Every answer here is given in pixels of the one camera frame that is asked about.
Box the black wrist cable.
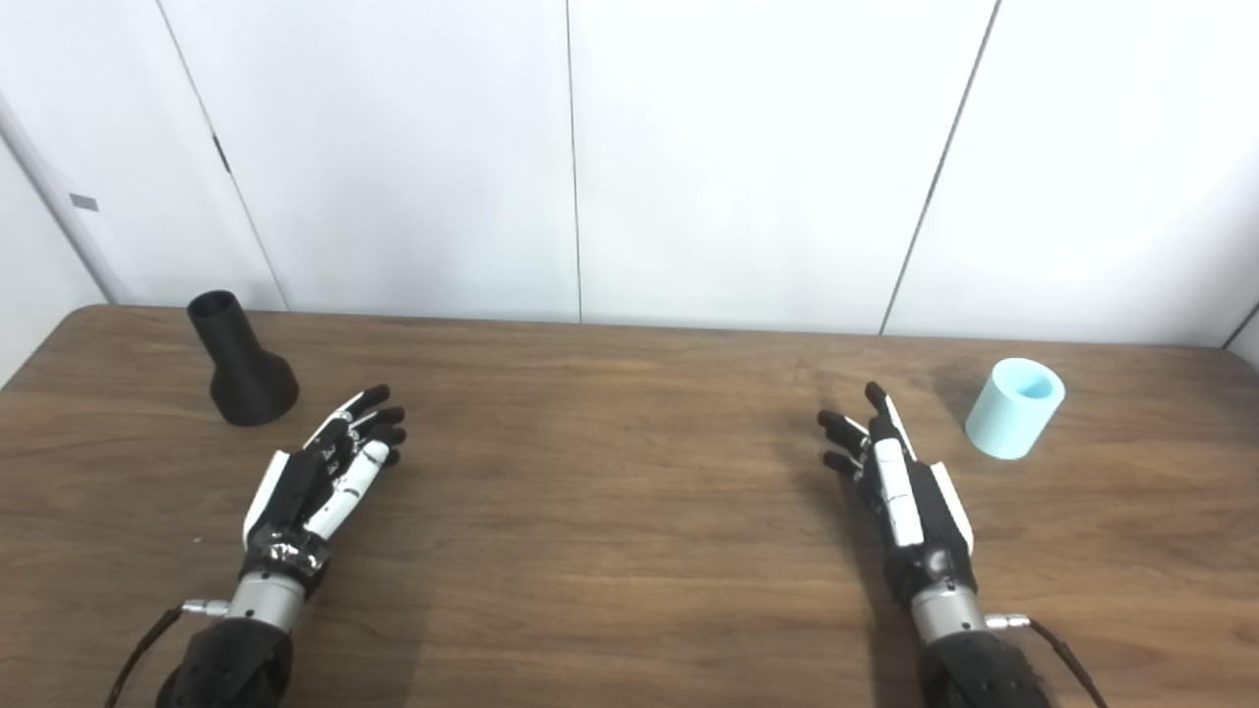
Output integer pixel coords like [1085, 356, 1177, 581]
[1028, 618, 1110, 708]
[103, 605, 188, 708]

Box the black flared nozzle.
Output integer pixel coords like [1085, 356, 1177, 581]
[187, 290, 300, 428]

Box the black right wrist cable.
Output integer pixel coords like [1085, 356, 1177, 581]
[1028, 618, 1110, 708]

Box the light-blue hose piece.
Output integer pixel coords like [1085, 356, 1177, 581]
[964, 357, 1067, 461]

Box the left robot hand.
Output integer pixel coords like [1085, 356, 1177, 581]
[241, 384, 407, 597]

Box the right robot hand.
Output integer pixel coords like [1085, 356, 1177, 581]
[816, 382, 980, 603]

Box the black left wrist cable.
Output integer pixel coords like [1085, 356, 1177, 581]
[103, 605, 188, 708]

